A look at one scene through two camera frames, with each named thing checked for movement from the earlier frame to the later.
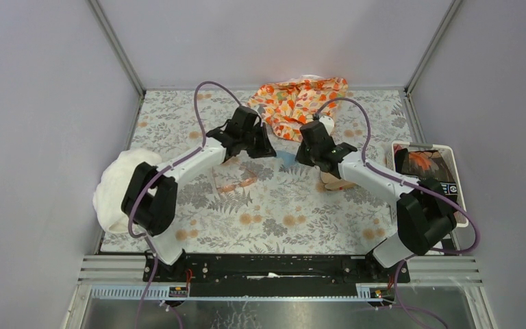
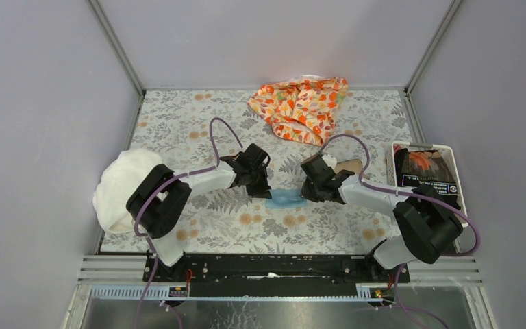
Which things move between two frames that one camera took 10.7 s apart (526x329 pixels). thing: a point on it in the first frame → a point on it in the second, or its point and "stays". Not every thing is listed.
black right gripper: (301, 157) → (305, 192)
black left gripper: (265, 151) → (262, 191)
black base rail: (273, 275) stays
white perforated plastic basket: (461, 211) stays
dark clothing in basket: (427, 165) stays
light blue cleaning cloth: (288, 158) → (286, 199)
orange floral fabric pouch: (285, 105) stays
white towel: (108, 190) stays
